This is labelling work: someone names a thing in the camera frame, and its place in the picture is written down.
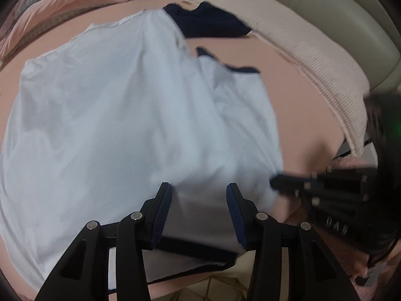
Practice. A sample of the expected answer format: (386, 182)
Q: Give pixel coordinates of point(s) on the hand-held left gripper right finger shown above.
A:
(236, 222)

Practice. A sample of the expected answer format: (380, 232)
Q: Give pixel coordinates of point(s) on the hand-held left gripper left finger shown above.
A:
(163, 219)

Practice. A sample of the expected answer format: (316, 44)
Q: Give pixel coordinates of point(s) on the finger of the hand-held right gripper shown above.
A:
(291, 183)

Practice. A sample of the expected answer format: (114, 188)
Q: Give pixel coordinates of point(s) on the light blue navy-trimmed T-shirt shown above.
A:
(125, 116)

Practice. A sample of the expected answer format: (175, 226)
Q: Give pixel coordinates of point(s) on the pink sheet bed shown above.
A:
(297, 116)

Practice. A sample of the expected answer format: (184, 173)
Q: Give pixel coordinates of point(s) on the large cream checked pillow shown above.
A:
(313, 62)

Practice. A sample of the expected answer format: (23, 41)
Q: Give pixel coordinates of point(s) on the grey-green padded headboard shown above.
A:
(344, 22)

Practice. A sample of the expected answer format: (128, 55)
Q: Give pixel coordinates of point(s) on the folded navy garment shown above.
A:
(213, 22)

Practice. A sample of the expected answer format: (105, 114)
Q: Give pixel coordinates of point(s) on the folded pink checked quilt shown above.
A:
(62, 3)

